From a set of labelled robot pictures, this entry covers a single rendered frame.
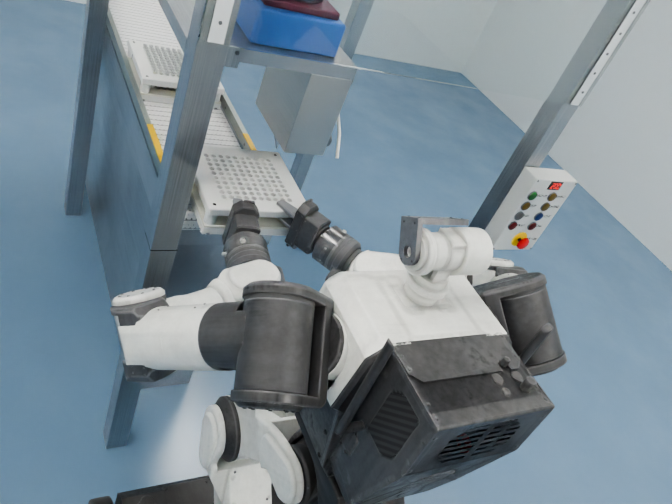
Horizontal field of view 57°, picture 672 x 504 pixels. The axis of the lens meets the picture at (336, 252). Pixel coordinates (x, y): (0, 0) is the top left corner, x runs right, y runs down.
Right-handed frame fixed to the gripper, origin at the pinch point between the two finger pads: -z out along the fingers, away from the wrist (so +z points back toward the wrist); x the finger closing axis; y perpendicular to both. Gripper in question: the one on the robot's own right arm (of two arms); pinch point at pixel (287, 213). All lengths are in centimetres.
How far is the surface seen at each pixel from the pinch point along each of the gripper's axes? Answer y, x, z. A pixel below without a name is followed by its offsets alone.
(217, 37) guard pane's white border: -16.9, -35.2, -17.0
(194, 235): -2.9, 20.6, -20.2
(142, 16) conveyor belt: 61, 15, -113
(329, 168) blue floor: 188, 99, -76
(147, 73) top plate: 22, 7, -68
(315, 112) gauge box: 10.8, -19.2, -7.8
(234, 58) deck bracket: -7.9, -28.9, -18.9
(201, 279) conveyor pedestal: 11, 46, -23
